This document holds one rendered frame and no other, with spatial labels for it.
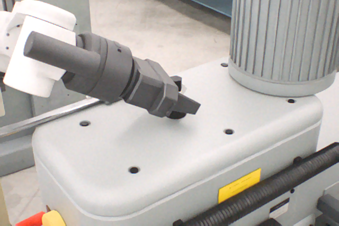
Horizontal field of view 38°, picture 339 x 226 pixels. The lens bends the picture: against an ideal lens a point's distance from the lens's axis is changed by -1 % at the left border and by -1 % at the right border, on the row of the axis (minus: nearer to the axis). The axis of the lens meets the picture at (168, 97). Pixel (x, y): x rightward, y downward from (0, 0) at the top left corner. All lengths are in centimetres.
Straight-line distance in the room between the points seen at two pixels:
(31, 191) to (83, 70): 304
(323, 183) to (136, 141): 46
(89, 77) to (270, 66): 33
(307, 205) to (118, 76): 53
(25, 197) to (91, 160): 293
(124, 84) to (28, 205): 290
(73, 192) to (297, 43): 43
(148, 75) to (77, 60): 13
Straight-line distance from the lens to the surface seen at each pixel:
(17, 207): 357
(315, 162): 89
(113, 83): 70
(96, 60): 66
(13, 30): 77
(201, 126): 79
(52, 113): 82
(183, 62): 528
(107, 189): 67
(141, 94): 72
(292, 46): 84
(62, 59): 64
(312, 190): 104
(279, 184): 83
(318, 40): 86
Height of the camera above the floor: 232
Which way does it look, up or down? 30 degrees down
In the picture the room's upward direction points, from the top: straight up
